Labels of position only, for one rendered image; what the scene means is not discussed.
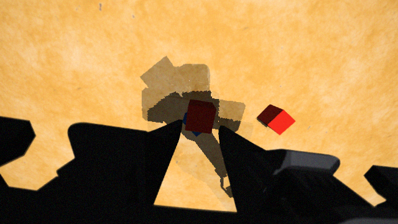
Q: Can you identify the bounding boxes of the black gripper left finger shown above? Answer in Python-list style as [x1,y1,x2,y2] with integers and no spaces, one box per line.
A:
[67,119,183,204]

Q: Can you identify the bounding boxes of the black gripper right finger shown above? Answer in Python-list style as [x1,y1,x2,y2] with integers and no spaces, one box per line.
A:
[218,126,341,213]

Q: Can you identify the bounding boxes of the dark red cube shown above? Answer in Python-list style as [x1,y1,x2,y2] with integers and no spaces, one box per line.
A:
[257,104,295,135]
[185,99,216,134]

